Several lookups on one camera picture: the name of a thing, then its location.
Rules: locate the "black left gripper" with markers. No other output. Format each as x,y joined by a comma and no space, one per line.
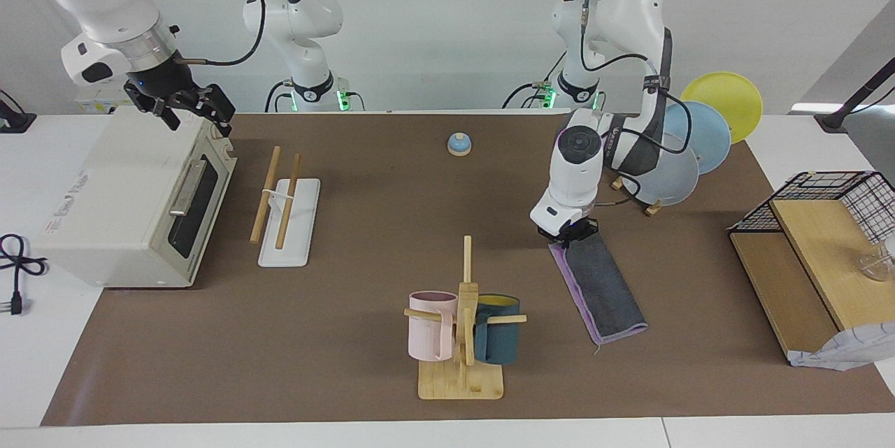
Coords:
566,226

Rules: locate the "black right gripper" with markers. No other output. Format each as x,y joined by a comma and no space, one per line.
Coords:
164,84

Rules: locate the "purple and grey towel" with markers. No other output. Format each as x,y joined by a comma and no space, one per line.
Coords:
605,287

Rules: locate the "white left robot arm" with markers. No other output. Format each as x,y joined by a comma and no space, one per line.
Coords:
577,175

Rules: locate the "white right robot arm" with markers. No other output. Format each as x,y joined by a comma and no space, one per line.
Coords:
105,1

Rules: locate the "wooden plate rack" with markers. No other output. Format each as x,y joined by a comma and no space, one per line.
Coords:
654,209

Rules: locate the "white towel rack wooden bars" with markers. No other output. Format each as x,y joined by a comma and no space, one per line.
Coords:
297,224

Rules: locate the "white box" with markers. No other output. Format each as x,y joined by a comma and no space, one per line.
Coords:
98,102

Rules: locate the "grey plate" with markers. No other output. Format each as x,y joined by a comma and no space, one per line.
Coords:
675,182

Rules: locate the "beige toaster oven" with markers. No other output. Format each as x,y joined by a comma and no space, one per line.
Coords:
112,203

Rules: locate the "dark teal mug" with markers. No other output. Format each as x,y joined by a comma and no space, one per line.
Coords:
498,340

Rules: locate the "blue call bell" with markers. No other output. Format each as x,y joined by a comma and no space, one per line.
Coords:
459,146

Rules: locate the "light blue plate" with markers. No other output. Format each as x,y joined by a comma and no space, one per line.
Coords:
710,137

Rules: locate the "pink mug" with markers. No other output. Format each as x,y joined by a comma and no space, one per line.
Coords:
423,336

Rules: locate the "wooden mug tree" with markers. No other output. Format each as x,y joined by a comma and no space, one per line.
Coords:
461,381

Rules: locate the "yellow plate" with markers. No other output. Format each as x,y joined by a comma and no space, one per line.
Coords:
727,95

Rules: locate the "wooden shelf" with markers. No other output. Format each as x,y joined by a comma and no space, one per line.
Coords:
783,280

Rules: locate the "brown table mat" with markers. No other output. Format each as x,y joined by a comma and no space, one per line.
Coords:
349,308

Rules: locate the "white marbled paper sheet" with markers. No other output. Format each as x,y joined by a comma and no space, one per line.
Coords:
849,353

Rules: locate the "clear glass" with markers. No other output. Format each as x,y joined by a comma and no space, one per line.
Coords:
877,263

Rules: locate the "black camera stand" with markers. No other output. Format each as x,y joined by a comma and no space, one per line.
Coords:
856,95

